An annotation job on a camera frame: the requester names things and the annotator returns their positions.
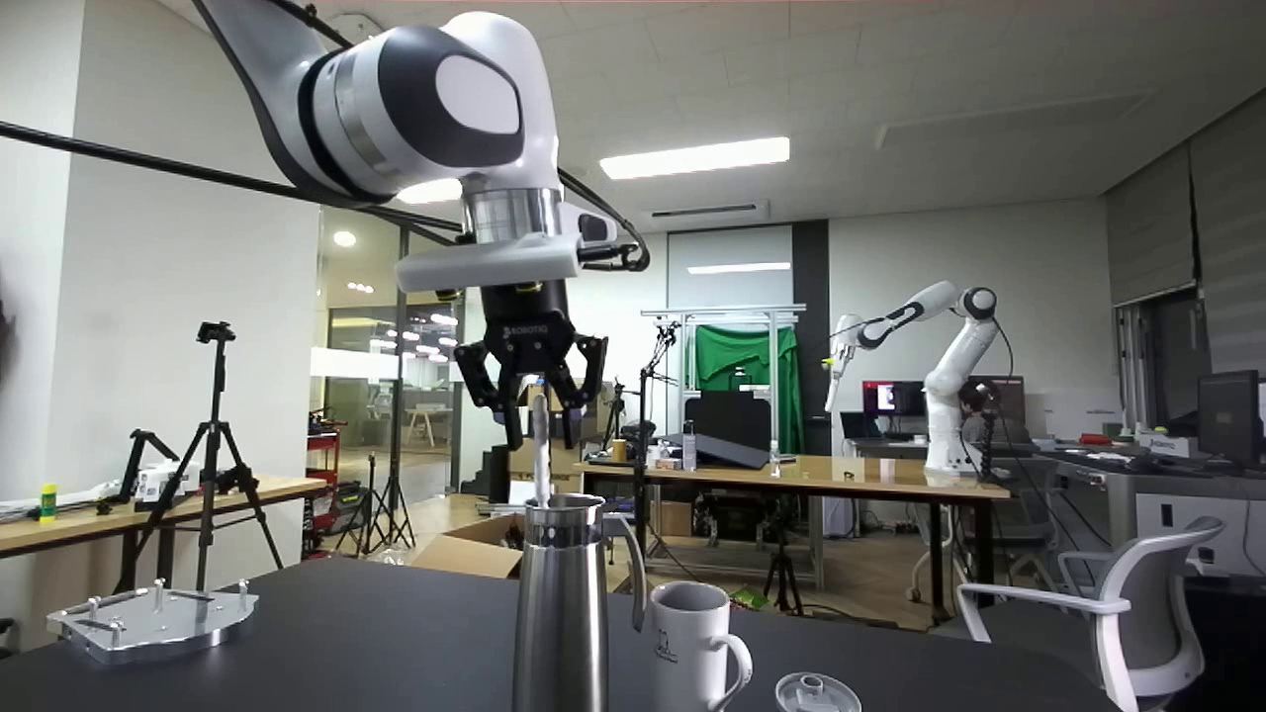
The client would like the cardboard box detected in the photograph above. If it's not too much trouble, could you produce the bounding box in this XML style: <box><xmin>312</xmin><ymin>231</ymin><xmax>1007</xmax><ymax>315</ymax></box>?
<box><xmin>417</xmin><ymin>514</ymin><xmax>523</xmax><ymax>579</ymax></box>

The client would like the computer monitor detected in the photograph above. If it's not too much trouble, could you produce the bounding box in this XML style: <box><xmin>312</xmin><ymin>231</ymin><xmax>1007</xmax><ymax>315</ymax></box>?
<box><xmin>863</xmin><ymin>380</ymin><xmax>928</xmax><ymax>417</ymax></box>

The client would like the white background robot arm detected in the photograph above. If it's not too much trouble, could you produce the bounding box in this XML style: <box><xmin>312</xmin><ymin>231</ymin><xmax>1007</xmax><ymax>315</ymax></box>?
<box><xmin>823</xmin><ymin>281</ymin><xmax>999</xmax><ymax>485</ymax></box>

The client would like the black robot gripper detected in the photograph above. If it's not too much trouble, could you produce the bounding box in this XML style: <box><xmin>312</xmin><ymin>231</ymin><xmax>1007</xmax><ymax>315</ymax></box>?
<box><xmin>454</xmin><ymin>281</ymin><xmax>608</xmax><ymax>450</ymax></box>

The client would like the black camera tripod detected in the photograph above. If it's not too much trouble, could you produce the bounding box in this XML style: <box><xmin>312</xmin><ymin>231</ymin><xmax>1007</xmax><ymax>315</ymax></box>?
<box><xmin>119</xmin><ymin>320</ymin><xmax>280</xmax><ymax>587</ymax></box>

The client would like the stainless steel jug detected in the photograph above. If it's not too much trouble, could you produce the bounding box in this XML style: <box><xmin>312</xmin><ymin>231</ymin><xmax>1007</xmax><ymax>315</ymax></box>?
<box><xmin>511</xmin><ymin>496</ymin><xmax>647</xmax><ymax>712</ymax></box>

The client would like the white twisted stirring stick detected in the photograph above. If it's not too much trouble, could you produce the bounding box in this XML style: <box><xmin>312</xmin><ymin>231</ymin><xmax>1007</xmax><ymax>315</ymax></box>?
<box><xmin>523</xmin><ymin>377</ymin><xmax>554</xmax><ymax>501</ymax></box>

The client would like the white ceramic mug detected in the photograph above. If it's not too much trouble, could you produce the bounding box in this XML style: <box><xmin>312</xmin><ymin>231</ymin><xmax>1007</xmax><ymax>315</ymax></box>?
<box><xmin>651</xmin><ymin>582</ymin><xmax>756</xmax><ymax>712</ymax></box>

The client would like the green cloth backdrop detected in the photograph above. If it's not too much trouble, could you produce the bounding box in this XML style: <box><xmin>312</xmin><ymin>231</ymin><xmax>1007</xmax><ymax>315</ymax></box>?
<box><xmin>698</xmin><ymin>323</ymin><xmax>804</xmax><ymax>450</ymax></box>

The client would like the black overhead boom pole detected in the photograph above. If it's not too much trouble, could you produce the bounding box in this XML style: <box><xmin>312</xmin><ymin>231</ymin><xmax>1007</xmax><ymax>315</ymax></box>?
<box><xmin>0</xmin><ymin>119</ymin><xmax>462</xmax><ymax>247</ymax></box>

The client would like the clear glass lid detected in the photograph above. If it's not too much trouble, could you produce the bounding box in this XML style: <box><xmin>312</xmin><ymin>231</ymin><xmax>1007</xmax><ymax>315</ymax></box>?
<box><xmin>777</xmin><ymin>673</ymin><xmax>863</xmax><ymax>712</ymax></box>

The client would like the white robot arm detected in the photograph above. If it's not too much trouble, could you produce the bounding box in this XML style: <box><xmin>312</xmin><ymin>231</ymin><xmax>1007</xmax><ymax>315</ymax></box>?
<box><xmin>196</xmin><ymin>0</ymin><xmax>622</xmax><ymax>446</ymax></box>

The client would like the wooden office desk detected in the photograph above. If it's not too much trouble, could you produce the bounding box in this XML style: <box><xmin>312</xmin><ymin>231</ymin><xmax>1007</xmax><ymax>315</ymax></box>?
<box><xmin>578</xmin><ymin>454</ymin><xmax>1008</xmax><ymax>616</ymax></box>

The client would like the white office chair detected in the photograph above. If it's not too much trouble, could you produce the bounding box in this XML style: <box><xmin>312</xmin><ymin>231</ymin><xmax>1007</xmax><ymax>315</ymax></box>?
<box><xmin>958</xmin><ymin>520</ymin><xmax>1220</xmax><ymax>712</ymax></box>

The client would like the square glass dish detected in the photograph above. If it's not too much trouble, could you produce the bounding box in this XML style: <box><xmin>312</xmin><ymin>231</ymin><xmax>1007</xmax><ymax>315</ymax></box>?
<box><xmin>48</xmin><ymin>582</ymin><xmax>258</xmax><ymax>665</ymax></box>

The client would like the wooden side bench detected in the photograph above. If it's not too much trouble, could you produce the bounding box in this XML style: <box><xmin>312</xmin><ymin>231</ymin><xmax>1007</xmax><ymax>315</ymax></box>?
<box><xmin>0</xmin><ymin>477</ymin><xmax>330</xmax><ymax>556</ymax></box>

